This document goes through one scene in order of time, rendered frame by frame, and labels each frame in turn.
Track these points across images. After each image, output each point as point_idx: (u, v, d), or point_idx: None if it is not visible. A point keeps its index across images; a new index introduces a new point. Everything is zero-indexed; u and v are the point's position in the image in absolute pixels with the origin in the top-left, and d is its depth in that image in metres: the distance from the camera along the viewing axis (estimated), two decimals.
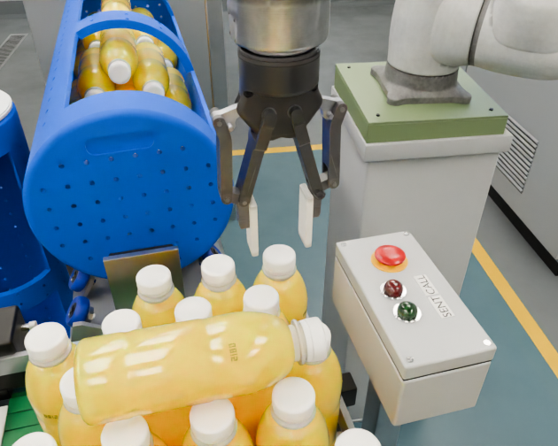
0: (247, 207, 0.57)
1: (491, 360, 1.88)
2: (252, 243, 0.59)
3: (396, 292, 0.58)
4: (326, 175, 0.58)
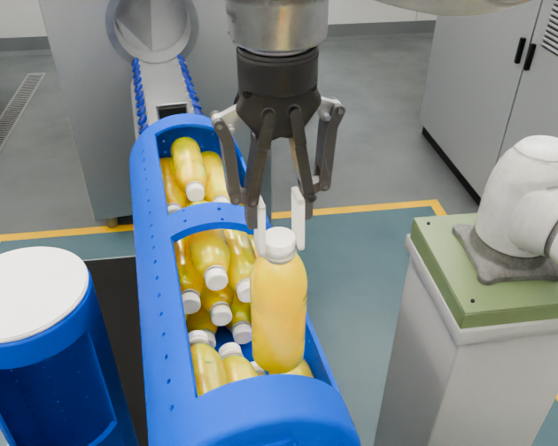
0: (255, 208, 0.57)
1: None
2: (260, 244, 0.59)
3: None
4: (317, 178, 0.58)
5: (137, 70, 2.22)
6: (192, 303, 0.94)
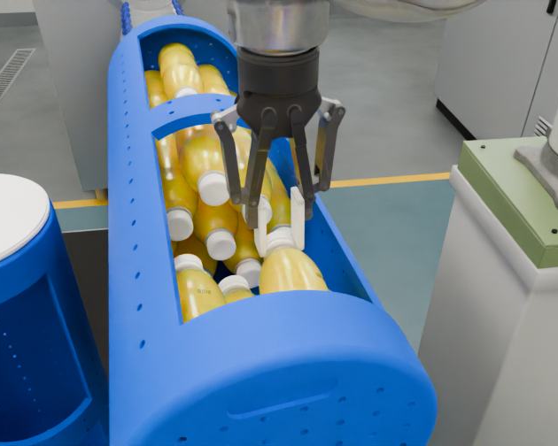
0: (256, 208, 0.57)
1: None
2: (260, 244, 0.59)
3: None
4: (316, 178, 0.58)
5: (126, 12, 1.96)
6: (182, 224, 0.68)
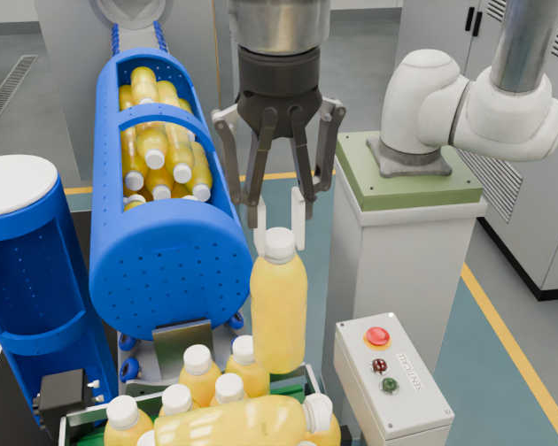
0: (256, 208, 0.57)
1: (476, 382, 2.07)
2: (259, 244, 0.59)
3: (381, 369, 0.76)
4: (317, 178, 0.58)
5: (115, 33, 2.44)
6: (135, 180, 1.16)
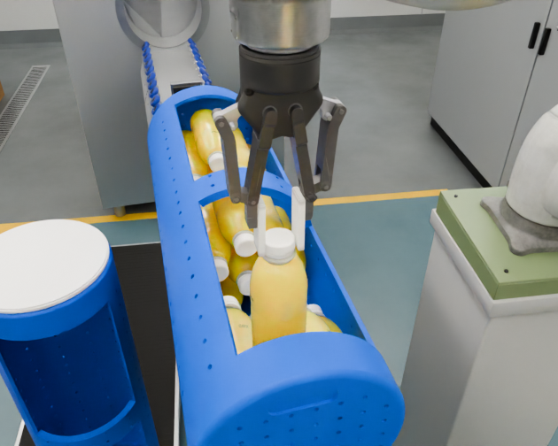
0: (256, 207, 0.57)
1: None
2: (259, 243, 0.59)
3: None
4: (318, 178, 0.58)
5: (148, 53, 2.19)
6: (220, 270, 0.91)
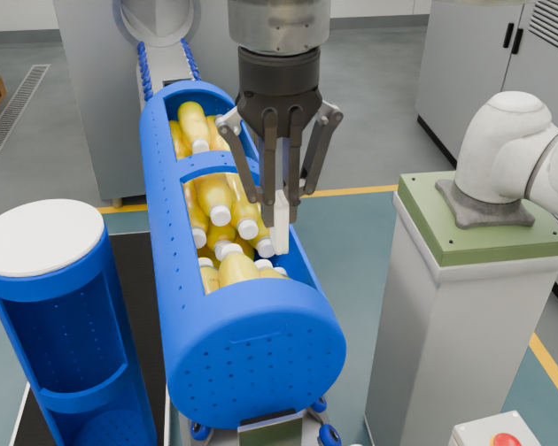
0: (285, 196, 0.59)
1: (529, 425, 1.96)
2: None
3: None
4: (255, 188, 0.56)
5: (143, 52, 2.33)
6: (198, 237, 1.05)
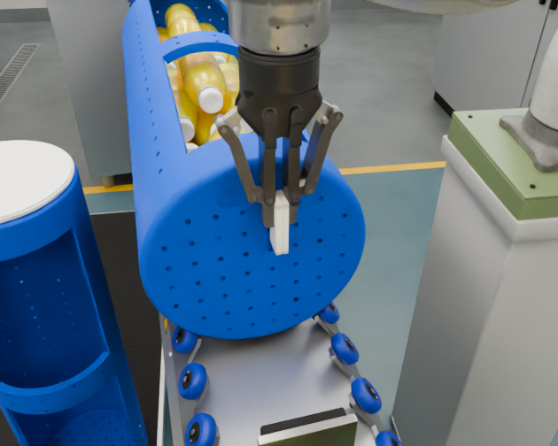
0: (285, 196, 0.59)
1: None
2: None
3: None
4: (255, 188, 0.56)
5: None
6: (185, 127, 0.88)
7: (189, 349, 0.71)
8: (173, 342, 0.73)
